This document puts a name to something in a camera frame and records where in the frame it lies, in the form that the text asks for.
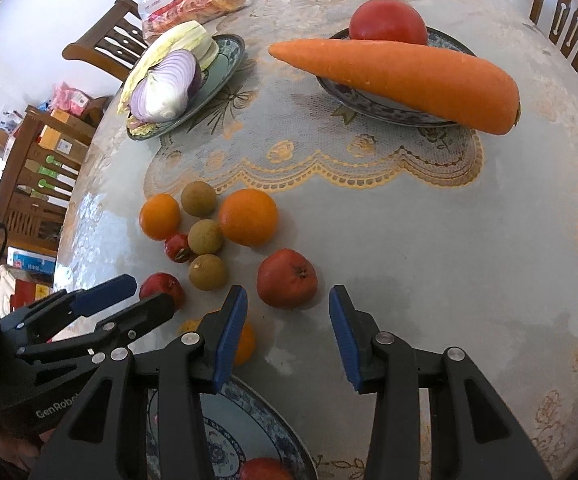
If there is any brown wooden chair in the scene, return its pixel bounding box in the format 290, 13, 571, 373
0, 105, 95, 253

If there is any pink plastic bag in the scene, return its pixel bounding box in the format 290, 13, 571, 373
52, 81, 92, 121

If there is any yellow cardboard box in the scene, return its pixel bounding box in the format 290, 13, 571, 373
49, 108, 87, 131

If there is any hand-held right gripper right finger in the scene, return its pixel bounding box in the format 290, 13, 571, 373
328, 284, 552, 480

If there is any blue floral plate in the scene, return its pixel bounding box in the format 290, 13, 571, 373
146, 372, 320, 480

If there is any blue patterned plate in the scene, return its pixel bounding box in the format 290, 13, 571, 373
316, 27, 477, 127

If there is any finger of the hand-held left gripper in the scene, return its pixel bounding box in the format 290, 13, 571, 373
0, 274, 138, 343
15, 292, 176, 367

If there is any floral lace tablecloth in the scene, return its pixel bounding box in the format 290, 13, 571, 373
56, 0, 578, 480

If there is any large orange carrot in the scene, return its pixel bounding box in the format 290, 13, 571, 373
268, 39, 521, 136

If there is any red tomato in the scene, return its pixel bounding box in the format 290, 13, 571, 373
348, 0, 429, 47

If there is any brown longan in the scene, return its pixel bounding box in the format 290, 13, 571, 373
188, 254, 229, 291
180, 180, 218, 218
187, 219, 225, 256

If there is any red crabapple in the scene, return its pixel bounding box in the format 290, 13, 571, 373
139, 272, 186, 311
239, 456, 295, 480

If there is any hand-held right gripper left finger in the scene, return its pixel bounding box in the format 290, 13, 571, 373
29, 285, 250, 480

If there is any small orange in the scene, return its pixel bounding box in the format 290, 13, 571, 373
139, 193, 181, 241

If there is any cherry tomato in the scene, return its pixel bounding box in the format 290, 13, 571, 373
163, 233, 193, 264

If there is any blue box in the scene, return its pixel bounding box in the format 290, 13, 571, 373
8, 247, 57, 273

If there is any red persimmon fruit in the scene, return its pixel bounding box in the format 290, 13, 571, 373
256, 248, 319, 309

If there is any napa cabbage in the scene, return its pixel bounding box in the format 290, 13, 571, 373
118, 21, 220, 133

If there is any large orange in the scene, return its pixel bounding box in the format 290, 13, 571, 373
218, 188, 280, 247

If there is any halved red onion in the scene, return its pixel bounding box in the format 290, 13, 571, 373
130, 49, 203, 122

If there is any green rimmed patterned plate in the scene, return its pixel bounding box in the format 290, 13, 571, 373
126, 34, 246, 140

